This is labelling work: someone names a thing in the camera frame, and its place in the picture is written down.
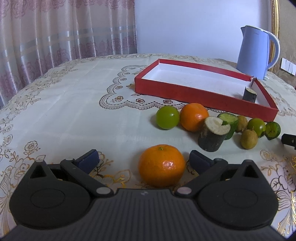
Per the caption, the small dark sugarcane piece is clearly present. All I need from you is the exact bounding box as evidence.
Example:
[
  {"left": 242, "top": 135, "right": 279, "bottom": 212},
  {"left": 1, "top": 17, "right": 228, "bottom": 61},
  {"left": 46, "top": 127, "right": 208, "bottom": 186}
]
[{"left": 242, "top": 87, "right": 257, "bottom": 103}]

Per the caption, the dark green small lime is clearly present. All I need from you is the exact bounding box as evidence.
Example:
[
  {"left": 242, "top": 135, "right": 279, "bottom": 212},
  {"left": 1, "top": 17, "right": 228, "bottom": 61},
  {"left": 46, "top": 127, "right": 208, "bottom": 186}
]
[{"left": 265, "top": 121, "right": 281, "bottom": 140}]

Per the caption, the large dark sugarcane piece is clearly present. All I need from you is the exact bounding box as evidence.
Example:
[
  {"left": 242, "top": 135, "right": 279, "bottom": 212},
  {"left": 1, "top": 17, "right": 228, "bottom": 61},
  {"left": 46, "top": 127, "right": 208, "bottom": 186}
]
[{"left": 198, "top": 116, "right": 231, "bottom": 152}]

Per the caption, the green yellowish round fruit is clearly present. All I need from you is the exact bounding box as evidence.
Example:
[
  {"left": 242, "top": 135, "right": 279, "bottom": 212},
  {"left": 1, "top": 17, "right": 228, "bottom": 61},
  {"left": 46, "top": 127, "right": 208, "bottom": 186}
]
[{"left": 247, "top": 118, "right": 266, "bottom": 138}]

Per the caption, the near brown longan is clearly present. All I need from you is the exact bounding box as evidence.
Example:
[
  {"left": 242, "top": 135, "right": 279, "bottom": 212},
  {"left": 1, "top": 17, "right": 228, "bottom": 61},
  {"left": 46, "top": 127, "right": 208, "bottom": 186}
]
[{"left": 240, "top": 130, "right": 258, "bottom": 150}]

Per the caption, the brown longan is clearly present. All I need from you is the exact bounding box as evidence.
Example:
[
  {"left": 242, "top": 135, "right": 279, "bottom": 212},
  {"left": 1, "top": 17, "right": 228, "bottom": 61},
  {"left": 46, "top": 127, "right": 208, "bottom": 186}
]
[
  {"left": 236, "top": 115, "right": 248, "bottom": 133},
  {"left": 240, "top": 130, "right": 258, "bottom": 150}
]

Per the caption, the near orange mandarin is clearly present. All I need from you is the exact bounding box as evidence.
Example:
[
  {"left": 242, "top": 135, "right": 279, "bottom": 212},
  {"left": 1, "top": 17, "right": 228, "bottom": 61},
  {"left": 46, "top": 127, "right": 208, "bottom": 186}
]
[{"left": 138, "top": 144, "right": 186, "bottom": 188}]

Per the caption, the orange mandarin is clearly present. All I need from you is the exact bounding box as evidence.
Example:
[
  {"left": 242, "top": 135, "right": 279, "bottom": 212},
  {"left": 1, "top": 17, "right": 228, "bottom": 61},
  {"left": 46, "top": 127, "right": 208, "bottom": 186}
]
[
  {"left": 138, "top": 144, "right": 186, "bottom": 188},
  {"left": 180, "top": 103, "right": 209, "bottom": 132}
]

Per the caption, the far brown longan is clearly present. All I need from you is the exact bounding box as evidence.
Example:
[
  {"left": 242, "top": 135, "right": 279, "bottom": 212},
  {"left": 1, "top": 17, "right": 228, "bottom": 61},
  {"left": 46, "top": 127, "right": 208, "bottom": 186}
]
[{"left": 236, "top": 115, "right": 248, "bottom": 133}]

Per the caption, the far orange mandarin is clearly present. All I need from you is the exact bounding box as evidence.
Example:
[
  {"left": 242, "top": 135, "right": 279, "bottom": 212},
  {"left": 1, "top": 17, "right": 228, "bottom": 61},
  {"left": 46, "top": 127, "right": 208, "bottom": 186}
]
[{"left": 180, "top": 103, "right": 209, "bottom": 132}]

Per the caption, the green cucumber piece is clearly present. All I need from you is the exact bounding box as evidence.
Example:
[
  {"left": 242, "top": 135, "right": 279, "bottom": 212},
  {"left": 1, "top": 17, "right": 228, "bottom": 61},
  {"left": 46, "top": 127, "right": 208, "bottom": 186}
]
[{"left": 218, "top": 113, "right": 239, "bottom": 140}]

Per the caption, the embroidered cream tablecloth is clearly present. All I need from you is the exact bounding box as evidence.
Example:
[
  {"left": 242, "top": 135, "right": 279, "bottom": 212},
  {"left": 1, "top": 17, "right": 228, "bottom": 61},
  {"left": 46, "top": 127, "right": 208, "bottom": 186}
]
[{"left": 1, "top": 54, "right": 295, "bottom": 237}]

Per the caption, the large green lime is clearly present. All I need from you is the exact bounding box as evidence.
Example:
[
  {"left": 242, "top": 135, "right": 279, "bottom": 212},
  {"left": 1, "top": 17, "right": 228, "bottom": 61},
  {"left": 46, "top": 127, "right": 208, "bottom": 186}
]
[{"left": 156, "top": 105, "right": 180, "bottom": 130}]

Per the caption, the red shallow box tray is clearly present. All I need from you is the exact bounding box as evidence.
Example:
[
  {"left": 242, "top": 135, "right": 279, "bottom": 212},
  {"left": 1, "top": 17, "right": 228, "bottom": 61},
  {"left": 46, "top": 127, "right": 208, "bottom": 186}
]
[{"left": 134, "top": 59, "right": 278, "bottom": 122}]

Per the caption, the blue electric kettle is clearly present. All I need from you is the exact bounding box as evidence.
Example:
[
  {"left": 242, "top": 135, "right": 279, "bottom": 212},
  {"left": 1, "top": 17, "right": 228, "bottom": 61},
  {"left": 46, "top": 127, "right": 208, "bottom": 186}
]
[{"left": 236, "top": 25, "right": 280, "bottom": 80}]

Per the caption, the pink patterned curtain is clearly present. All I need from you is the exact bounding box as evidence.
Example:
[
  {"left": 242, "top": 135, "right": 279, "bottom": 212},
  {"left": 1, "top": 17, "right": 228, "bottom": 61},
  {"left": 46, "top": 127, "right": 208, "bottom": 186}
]
[{"left": 1, "top": 0, "right": 137, "bottom": 105}]

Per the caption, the white wall switch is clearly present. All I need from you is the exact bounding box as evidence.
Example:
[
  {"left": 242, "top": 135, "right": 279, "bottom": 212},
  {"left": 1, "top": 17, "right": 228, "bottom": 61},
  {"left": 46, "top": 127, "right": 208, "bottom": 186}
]
[{"left": 280, "top": 58, "right": 296, "bottom": 76}]

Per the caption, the gold mirror frame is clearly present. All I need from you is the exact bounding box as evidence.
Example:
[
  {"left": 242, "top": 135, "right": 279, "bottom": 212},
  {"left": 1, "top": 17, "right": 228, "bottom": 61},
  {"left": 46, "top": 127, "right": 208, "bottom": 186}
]
[{"left": 269, "top": 0, "right": 296, "bottom": 88}]

